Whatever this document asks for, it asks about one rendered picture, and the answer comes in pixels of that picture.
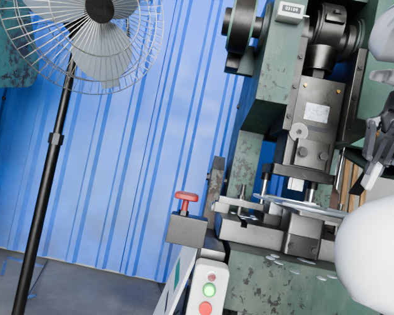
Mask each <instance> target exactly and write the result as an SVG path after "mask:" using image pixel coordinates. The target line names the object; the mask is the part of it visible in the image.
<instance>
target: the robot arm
mask: <svg viewBox="0 0 394 315"><path fill-rule="evenodd" d="M368 49H369V50H370V52H371V53H372V55H373V57H374V58H375V59H376V61H381V62H388V63H394V5H392V6H391V7H389V8H388V9H387V10H386V11H385V12H383V13H382V14H381V16H380V17H379V18H378V19H377V20H376V22H375V25H374V27H373V29H372V31H371V34H370V38H369V40H368ZM369 78H370V80H373V81H376V82H379V83H383V84H387V85H391V86H393V87H394V69H384V70H376V71H372V72H371V73H370V76H369ZM365 122H366V134H365V140H364V145H363V151H362V156H363V157H364V158H365V159H366V160H368V161H367V164H366V166H365V168H364V170H363V172H364V173H365V175H364V177H363V179H362V181H361V183H360V184H361V185H362V186H363V187H364V188H365V189H366V190H370V191H371V189H372V187H373V185H374V183H375V181H376V179H377V177H380V176H381V175H382V173H383V171H384V169H385V168H388V167H389V165H391V164H392V165H394V91H391V92H390V93H389V95H388V97H387V100H386V102H385V105H384V108H383V110H382V111H381V112H380V113H379V115H378V116H377V117H373V118H370V117H368V118H366V119H365ZM379 122H380V127H381V128H380V130H379V135H378V137H377V139H376V141H375V137H376V127H378V123H379ZM333 257H334V261H335V267H336V273H337V276H338V279H339V281H340V282H341V284H342V285H343V287H344V288H345V289H346V291H347V293H348V294H349V295H350V296H351V298H352V299H353V300H354V301H356V302H358V303H360V304H362V305H364V306H366V307H368V308H370V309H373V310H375V311H377V312H379V313H381V314H383V315H394V194H391V195H388V196H384V197H381V198H378V199H375V200H372V201H369V202H366V203H365V204H363V205H361V206H360V207H358V208H357V209H355V210H354V211H352V212H351V213H349V214H348V215H346V216H345V217H344V219H343V221H342V223H341V225H340V227H339V229H338V231H337V233H336V238H335V245H334V248H333Z"/></svg>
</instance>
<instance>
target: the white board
mask: <svg viewBox="0 0 394 315"><path fill-rule="evenodd" d="M196 252H197V249H196V248H193V247H187V246H182V248H181V251H180V253H179V255H178V258H177V260H176V262H175V264H174V267H173V269H172V272H171V274H170V276H169V278H168V281H167V283H166V285H165V287H164V290H163V292H162V295H161V297H160V299H159V301H158V304H157V306H156V309H155V310H154V313H153V315H173V312H174V309H175V307H176V305H177V303H178V300H179V298H180V296H181V293H182V292H183V289H184V286H185V284H186V282H187V280H188V277H189V275H190V272H191V270H192V268H193V266H194V262H195V258H196Z"/></svg>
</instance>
